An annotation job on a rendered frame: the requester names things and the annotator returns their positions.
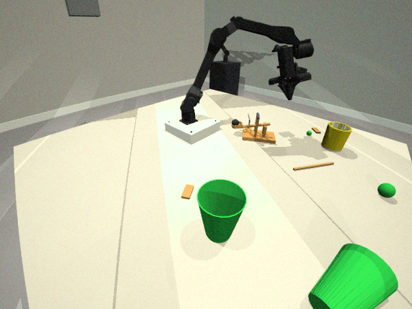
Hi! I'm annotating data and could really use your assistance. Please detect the yellow tapered cup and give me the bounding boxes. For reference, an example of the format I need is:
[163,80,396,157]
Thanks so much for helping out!
[321,122,352,152]

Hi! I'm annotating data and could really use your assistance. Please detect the green cup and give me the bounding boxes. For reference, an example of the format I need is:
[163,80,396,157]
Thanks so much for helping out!
[308,243,398,309]
[197,179,247,244]

